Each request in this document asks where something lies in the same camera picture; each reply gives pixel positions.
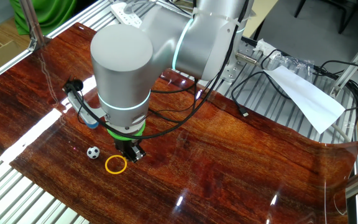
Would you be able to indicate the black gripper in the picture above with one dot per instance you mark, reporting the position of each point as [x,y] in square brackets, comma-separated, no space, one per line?
[124,145]

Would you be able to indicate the small soccer ball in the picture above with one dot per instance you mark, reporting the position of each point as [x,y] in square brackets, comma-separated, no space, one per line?
[93,152]

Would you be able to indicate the wood pattern table mat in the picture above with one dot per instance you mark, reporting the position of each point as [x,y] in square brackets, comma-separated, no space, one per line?
[197,155]

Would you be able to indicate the white power strip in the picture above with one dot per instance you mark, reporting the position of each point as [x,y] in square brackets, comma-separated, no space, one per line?
[126,15]

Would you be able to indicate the silver metal connector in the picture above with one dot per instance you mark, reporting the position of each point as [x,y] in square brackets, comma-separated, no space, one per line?
[245,57]

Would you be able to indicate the green cloth backdrop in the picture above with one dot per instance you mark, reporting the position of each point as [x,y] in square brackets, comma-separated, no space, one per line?
[48,15]

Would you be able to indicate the crumpled white tissue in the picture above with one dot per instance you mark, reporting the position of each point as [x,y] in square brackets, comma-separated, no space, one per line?
[264,46]

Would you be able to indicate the large white paper sheet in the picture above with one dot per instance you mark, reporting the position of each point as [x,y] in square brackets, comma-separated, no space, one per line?
[306,96]

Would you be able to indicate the clear plastic bag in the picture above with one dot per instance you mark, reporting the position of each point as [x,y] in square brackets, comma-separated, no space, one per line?
[294,63]

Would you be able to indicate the beige board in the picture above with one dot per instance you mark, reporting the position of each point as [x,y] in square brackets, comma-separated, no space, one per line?
[264,15]

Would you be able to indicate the black chair legs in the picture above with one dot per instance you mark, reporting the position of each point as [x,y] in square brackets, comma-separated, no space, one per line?
[346,18]

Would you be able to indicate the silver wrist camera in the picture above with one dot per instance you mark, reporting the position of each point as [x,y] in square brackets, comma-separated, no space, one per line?
[95,112]

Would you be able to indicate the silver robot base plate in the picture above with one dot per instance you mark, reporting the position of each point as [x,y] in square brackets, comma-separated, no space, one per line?
[238,71]

